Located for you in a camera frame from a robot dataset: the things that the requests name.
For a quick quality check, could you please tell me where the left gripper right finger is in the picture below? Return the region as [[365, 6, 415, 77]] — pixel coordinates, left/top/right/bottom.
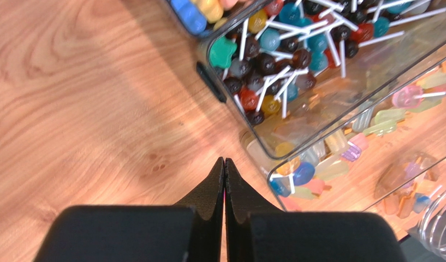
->
[[224, 158, 283, 261]]

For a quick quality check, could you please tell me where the clear box of lollipops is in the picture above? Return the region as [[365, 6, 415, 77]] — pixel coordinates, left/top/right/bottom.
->
[[197, 1, 446, 160]]

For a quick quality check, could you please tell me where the clear round jar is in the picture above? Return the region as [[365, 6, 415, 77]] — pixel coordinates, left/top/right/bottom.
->
[[407, 186, 446, 260]]

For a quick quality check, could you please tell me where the clear box of star candies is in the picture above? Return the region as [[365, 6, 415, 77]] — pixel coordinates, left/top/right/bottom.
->
[[163, 0, 268, 39]]

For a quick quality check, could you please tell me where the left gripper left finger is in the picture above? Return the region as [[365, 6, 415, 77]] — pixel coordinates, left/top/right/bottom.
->
[[174, 157, 225, 261]]

